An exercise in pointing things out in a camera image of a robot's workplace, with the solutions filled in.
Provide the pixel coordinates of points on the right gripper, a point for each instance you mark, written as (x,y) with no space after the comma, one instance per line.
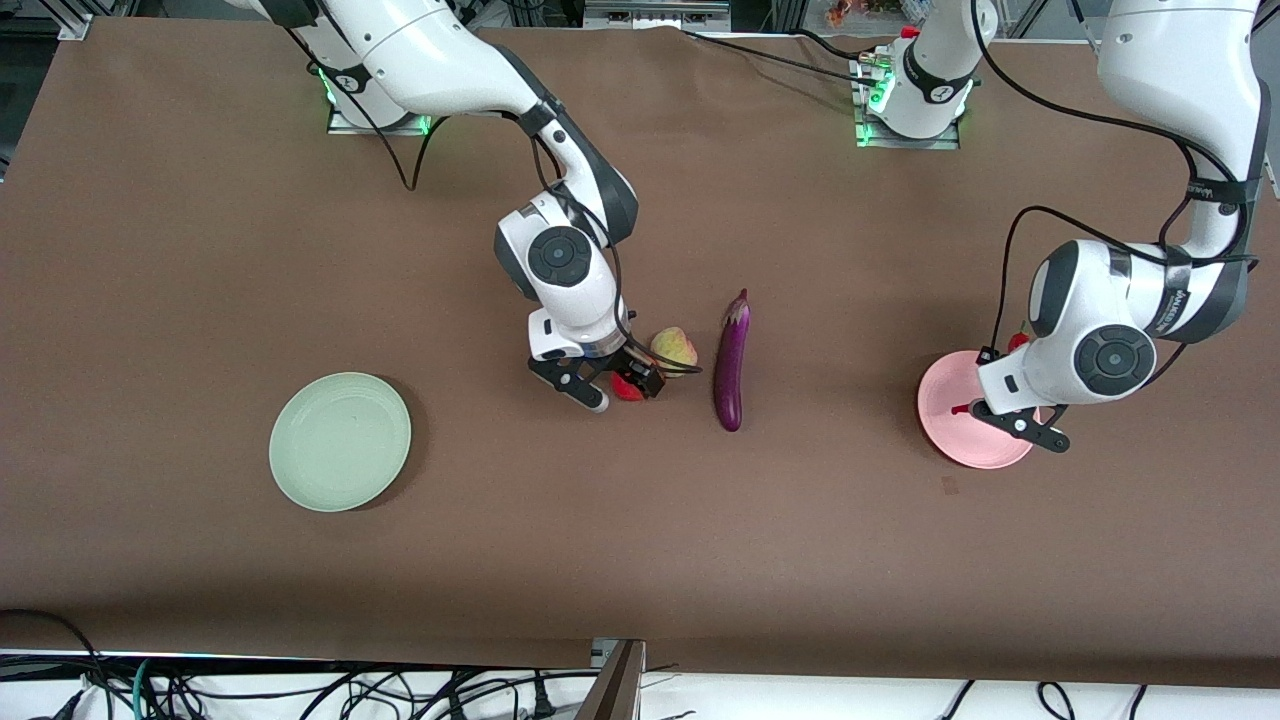
(626,364)

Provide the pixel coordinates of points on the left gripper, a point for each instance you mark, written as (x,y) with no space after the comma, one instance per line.
(985,355)

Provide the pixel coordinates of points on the red apple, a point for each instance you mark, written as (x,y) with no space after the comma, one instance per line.
(625,390)

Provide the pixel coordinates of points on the red chili pepper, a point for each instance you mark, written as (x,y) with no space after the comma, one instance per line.
(1019,342)

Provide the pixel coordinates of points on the yellow green peach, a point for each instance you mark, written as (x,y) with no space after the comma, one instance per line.
(678,350)

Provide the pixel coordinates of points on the purple eggplant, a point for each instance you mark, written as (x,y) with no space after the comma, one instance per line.
(730,370)

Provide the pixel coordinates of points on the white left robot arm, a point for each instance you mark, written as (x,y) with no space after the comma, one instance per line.
(1180,60)

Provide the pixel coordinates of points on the pink plate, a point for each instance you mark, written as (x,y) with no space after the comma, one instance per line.
(945,430)

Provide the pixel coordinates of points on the brown table cover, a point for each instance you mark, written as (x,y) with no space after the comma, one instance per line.
(640,550)

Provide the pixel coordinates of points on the pale green plate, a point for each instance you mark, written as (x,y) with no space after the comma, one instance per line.
(340,442)

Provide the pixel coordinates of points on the silver box with ports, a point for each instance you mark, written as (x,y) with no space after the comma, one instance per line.
(655,12)

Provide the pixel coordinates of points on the orange background clutter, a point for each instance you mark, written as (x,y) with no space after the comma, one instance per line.
(845,12)

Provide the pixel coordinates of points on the aluminium profile post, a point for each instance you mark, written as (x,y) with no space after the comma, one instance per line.
(615,690)

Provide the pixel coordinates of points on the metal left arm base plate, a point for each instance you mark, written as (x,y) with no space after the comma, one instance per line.
(875,140)

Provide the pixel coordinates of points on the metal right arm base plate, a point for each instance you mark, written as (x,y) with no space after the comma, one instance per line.
(345,126)

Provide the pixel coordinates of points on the aluminium frame corner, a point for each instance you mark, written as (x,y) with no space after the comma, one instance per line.
(75,25)

